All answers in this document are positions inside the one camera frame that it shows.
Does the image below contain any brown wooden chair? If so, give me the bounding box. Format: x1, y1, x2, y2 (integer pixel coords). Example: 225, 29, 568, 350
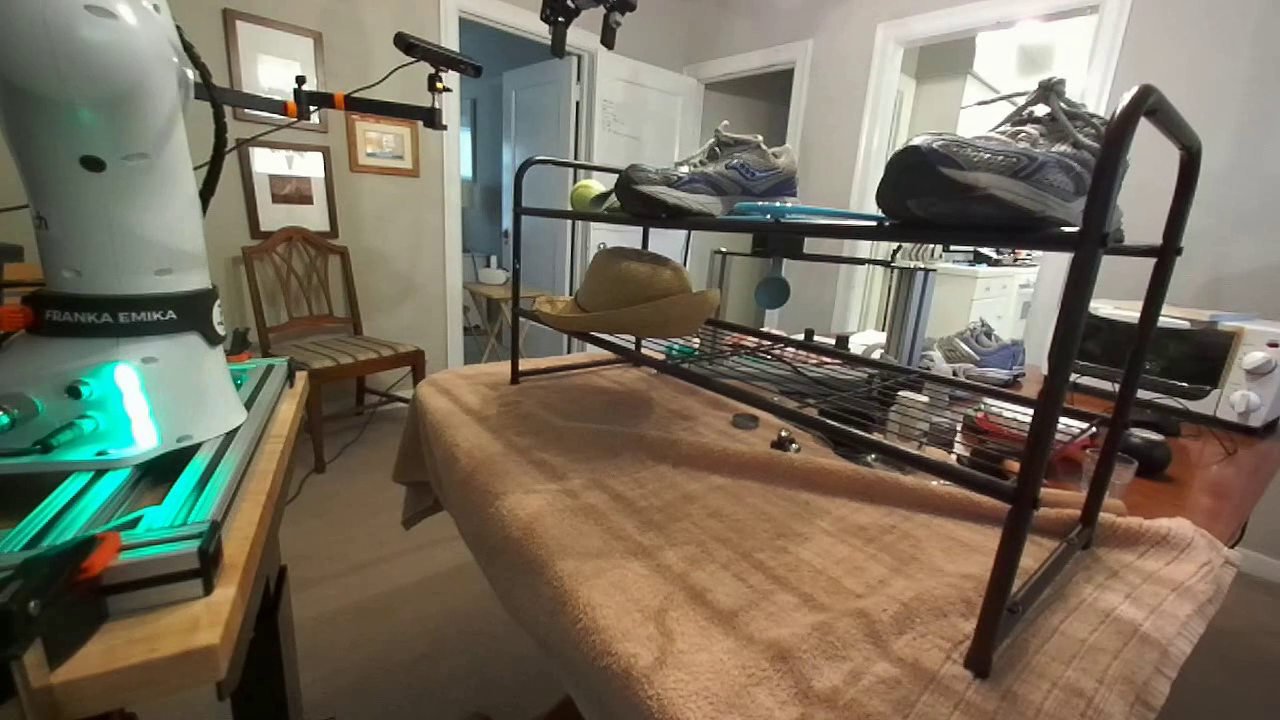
235, 224, 432, 476

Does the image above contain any grey blue sneaker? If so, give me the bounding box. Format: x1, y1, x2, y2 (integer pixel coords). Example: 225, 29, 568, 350
916, 314, 1030, 382
611, 123, 804, 224
872, 72, 1126, 234

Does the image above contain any white door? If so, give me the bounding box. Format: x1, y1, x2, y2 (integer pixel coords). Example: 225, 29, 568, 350
580, 49, 713, 272

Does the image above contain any black camera tripod arm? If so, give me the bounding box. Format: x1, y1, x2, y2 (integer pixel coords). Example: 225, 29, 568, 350
192, 29, 489, 136

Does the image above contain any straw hat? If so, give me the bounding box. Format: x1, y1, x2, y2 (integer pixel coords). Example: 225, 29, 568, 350
525, 242, 727, 344

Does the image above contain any white toaster oven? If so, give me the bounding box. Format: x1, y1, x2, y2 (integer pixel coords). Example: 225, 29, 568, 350
1066, 301, 1280, 435

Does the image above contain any large framed picture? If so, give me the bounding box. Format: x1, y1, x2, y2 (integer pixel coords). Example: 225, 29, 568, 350
221, 3, 329, 136

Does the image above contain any blue tape roll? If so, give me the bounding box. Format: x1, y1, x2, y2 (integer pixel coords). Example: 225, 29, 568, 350
753, 268, 795, 314

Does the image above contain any small brown framed picture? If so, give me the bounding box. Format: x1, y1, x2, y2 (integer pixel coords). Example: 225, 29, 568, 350
342, 107, 425, 182

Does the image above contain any teal plastic hanger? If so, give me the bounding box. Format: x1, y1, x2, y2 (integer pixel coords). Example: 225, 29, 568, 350
723, 197, 887, 228

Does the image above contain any aluminium rail base frame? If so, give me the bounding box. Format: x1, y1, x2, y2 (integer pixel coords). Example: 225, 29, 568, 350
0, 350, 291, 619

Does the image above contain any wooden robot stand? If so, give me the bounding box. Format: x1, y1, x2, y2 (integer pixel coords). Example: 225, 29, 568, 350
18, 374, 314, 720

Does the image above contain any dark framed picture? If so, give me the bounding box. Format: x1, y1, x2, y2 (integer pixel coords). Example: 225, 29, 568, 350
235, 136, 339, 242

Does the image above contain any yellow-green tennis ball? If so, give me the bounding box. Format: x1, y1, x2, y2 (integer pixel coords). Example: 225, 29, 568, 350
564, 173, 614, 219

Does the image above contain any black metal shoe rack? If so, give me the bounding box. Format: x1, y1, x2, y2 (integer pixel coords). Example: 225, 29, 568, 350
502, 78, 1208, 684

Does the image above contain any black wire rack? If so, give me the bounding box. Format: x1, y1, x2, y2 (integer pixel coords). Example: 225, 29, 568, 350
387, 349, 1245, 720

